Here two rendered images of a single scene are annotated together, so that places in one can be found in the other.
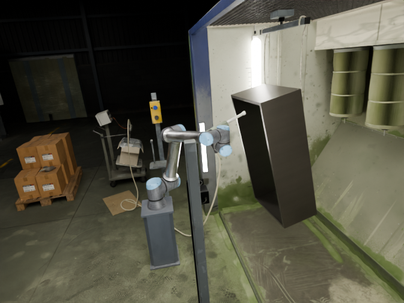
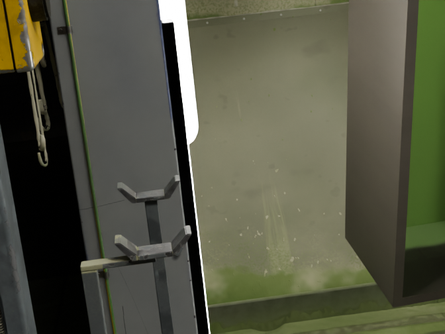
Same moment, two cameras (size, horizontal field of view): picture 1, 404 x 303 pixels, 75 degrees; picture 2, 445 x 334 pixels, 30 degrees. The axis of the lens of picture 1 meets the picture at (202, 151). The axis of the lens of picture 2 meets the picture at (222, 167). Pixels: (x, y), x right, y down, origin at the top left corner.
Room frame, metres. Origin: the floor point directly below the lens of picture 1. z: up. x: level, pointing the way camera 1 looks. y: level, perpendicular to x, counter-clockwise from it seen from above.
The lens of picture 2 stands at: (2.85, 1.39, 1.40)
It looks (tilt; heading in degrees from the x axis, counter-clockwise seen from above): 15 degrees down; 274
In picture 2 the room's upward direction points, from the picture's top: 6 degrees counter-clockwise
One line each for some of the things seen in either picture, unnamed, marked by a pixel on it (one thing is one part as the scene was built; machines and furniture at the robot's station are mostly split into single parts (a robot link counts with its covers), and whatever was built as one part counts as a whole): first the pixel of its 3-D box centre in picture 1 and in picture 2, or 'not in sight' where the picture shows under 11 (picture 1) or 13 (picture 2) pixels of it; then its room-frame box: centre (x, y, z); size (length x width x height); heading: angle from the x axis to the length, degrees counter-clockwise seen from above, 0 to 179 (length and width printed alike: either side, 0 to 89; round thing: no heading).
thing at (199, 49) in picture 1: (204, 130); (118, 99); (3.12, -0.05, 1.14); 0.18 x 0.18 x 2.29; 9
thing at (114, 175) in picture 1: (121, 146); not in sight; (4.39, 1.41, 0.64); 0.73 x 0.50 x 1.27; 100
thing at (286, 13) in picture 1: (281, 14); not in sight; (2.33, -0.72, 2.27); 0.14 x 0.14 x 0.05; 9
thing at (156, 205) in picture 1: (156, 201); not in sight; (2.29, 0.49, 0.69); 0.19 x 0.19 x 0.10
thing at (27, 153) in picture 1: (33, 154); not in sight; (4.21, 2.81, 0.69); 0.38 x 0.29 x 0.36; 10
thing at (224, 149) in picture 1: (223, 148); not in sight; (1.81, -0.16, 1.35); 0.12 x 0.09 x 0.10; 16
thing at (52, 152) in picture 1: (52, 152); not in sight; (4.24, 2.52, 0.69); 0.38 x 0.29 x 0.36; 10
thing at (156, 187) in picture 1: (155, 188); not in sight; (2.30, 0.48, 0.83); 0.17 x 0.15 x 0.18; 131
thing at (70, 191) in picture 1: (53, 185); not in sight; (4.24, 2.65, 0.07); 1.20 x 0.80 x 0.14; 16
